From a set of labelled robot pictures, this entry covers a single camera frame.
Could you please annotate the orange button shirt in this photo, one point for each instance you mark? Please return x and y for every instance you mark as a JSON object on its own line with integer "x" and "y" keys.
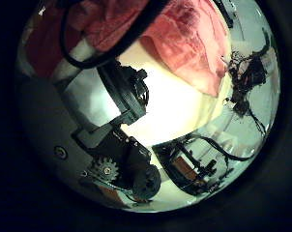
{"x": 188, "y": 48}

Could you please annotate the black frame with brown panel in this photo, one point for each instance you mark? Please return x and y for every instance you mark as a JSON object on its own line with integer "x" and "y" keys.
{"x": 184, "y": 167}

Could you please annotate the black camera tripod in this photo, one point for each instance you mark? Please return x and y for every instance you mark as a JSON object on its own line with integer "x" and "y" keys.
{"x": 246, "y": 77}

